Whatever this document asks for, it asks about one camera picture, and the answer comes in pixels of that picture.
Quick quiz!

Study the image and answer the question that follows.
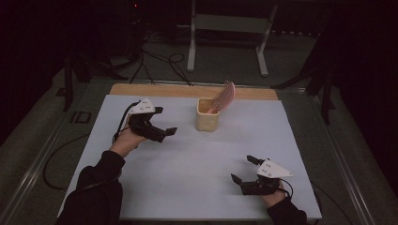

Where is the white metal stand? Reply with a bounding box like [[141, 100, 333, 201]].
[[186, 0, 279, 78]]

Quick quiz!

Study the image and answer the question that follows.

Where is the beige square cup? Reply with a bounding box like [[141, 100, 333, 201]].
[[195, 97, 221, 133]]

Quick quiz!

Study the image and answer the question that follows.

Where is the pale blue table mat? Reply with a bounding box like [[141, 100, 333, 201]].
[[57, 94, 323, 221]]

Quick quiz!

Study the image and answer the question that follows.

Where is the black floor cable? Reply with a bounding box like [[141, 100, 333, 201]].
[[42, 132, 92, 191], [310, 180, 355, 225]]

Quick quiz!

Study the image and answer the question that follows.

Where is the metal frame rail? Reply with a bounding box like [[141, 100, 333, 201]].
[[0, 79, 95, 225], [308, 92, 376, 225]]

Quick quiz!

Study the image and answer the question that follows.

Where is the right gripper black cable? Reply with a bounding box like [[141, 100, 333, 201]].
[[277, 177, 296, 200]]

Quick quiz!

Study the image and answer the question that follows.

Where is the pink hairbrush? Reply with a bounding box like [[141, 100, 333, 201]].
[[206, 80, 237, 115]]

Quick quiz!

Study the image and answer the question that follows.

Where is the black tripod stand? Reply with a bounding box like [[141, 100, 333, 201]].
[[55, 52, 130, 113], [269, 29, 338, 127]]

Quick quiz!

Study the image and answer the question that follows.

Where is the person's left hand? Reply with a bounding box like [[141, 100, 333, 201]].
[[109, 122, 148, 158]]

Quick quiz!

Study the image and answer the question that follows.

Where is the person's right hand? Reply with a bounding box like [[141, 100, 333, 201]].
[[260, 182, 293, 209]]

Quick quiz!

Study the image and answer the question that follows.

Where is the bundle of black floor cables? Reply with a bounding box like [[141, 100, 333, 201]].
[[123, 29, 193, 87]]

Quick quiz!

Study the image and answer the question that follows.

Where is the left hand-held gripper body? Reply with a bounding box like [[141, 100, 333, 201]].
[[127, 97, 167, 143]]

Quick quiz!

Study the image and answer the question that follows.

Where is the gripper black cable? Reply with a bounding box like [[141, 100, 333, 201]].
[[277, 177, 296, 200], [112, 99, 142, 143]]

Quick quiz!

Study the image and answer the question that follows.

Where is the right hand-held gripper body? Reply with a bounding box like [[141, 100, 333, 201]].
[[239, 158, 295, 197]]

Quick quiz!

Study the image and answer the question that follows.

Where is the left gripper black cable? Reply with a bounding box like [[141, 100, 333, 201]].
[[112, 99, 142, 143]]

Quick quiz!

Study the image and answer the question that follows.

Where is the wooden table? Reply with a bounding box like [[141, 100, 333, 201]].
[[109, 82, 279, 101]]

